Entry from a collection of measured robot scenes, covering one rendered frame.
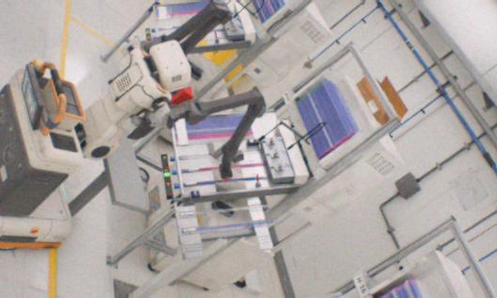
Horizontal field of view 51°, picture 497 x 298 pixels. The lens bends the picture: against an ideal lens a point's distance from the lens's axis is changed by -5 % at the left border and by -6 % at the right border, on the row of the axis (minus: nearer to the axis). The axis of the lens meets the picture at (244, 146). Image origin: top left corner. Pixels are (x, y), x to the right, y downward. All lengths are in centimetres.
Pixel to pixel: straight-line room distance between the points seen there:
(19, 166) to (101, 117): 50
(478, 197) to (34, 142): 317
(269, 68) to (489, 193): 200
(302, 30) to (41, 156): 254
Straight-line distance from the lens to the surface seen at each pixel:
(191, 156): 337
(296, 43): 441
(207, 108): 262
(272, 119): 367
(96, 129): 278
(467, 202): 435
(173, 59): 258
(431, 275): 280
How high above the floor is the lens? 231
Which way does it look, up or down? 22 degrees down
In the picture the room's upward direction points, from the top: 51 degrees clockwise
